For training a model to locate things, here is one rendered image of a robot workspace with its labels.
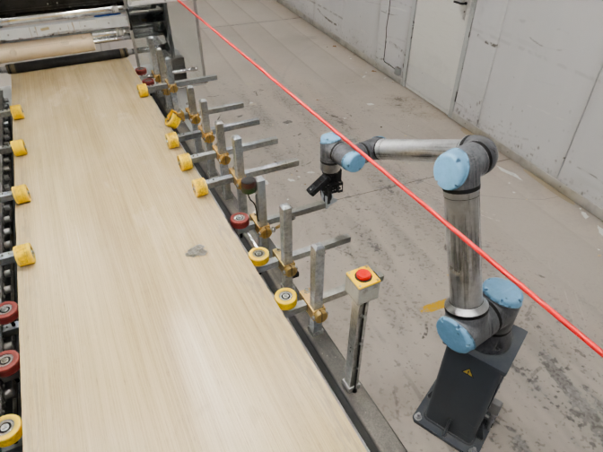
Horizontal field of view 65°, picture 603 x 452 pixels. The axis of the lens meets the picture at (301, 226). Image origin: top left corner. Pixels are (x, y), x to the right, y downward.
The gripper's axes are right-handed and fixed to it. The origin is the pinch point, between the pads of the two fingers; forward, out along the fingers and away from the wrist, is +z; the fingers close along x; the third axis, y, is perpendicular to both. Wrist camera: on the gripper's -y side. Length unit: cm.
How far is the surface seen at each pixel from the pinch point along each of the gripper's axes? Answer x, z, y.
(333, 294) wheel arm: -52, -1, -24
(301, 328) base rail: -50, 13, -37
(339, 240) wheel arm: -26.5, -2.1, -7.4
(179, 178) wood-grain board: 43, -8, -57
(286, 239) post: -31.0, -16.4, -33.5
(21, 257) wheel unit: 6, -15, -124
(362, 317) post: -82, -25, -33
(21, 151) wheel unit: 97, -13, -123
